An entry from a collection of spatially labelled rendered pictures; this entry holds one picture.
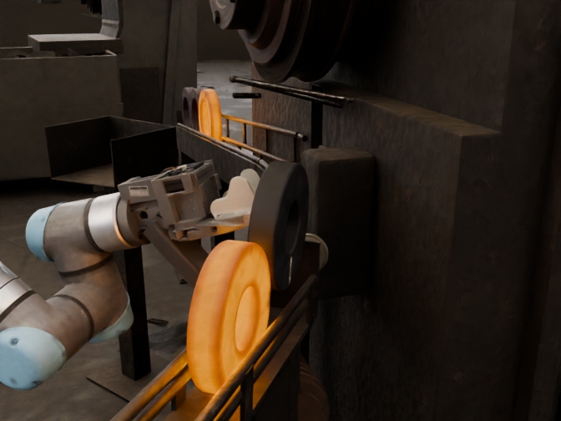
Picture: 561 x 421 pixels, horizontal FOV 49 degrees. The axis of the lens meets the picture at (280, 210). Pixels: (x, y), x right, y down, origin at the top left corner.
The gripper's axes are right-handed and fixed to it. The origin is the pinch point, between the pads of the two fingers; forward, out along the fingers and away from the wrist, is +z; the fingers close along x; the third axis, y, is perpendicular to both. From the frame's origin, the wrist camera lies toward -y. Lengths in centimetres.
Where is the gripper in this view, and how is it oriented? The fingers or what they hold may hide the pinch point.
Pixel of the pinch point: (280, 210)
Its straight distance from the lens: 74.2
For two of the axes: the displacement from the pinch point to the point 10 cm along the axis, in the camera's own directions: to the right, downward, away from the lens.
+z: 9.2, -1.5, -3.5
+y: -2.5, -9.4, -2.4
